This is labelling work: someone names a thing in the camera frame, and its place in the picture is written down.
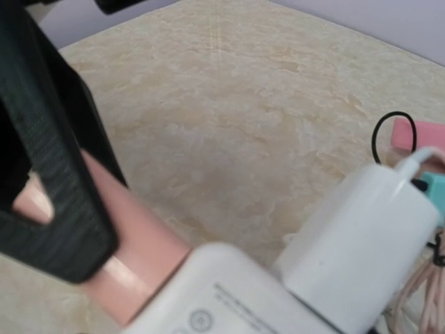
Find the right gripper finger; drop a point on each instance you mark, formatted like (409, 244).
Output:
(48, 117)

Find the pink plug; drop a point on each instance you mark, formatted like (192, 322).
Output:
(148, 254)

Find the white multi socket adapter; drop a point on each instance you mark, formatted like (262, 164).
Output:
(219, 289)

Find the white usb charger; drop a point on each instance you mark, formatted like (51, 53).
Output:
(356, 249)

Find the pink power strip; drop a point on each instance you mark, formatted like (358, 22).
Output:
(427, 134)

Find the teal charger cube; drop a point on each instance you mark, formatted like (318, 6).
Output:
(432, 185)

